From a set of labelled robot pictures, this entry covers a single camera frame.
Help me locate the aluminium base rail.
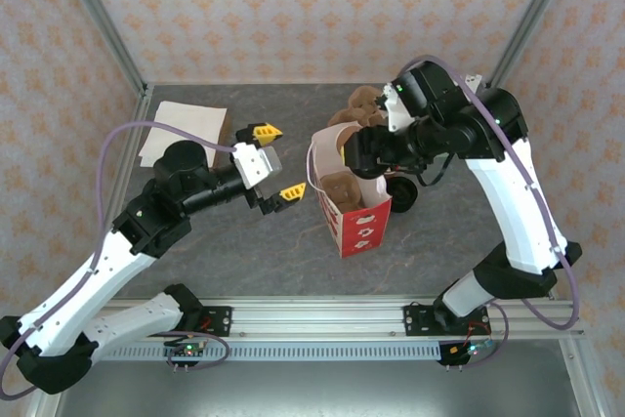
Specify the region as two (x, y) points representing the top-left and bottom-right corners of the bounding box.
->
(51, 295), (586, 341)

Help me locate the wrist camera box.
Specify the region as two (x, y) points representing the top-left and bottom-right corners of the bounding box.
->
(382, 83), (410, 134)
(230, 142), (283, 190)

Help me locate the red and white gift bag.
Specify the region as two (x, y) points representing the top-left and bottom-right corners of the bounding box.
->
(306, 124), (394, 260)

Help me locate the small circuit board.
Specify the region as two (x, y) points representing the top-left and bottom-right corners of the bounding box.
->
(447, 338), (495, 360)
(163, 341), (210, 363)

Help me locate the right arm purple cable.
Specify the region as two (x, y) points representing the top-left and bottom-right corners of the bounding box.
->
(399, 55), (582, 372)

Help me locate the white napkin stack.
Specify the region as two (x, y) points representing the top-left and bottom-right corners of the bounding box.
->
(138, 101), (228, 169)

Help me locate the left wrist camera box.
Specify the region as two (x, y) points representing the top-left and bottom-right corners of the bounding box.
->
(230, 142), (283, 190)

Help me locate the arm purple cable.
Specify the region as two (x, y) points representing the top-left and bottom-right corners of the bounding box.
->
(0, 121), (236, 397)
(399, 55), (582, 372)

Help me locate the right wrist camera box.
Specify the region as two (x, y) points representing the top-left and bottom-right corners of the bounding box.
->
(382, 83), (410, 134)

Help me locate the black plastic lid stack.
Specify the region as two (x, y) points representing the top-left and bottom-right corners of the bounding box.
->
(385, 176), (419, 215)

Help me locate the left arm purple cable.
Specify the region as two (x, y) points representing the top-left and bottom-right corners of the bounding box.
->
(0, 121), (236, 397)

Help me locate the grey slotted cable duct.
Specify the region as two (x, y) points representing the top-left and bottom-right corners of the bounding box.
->
(70, 343), (443, 363)

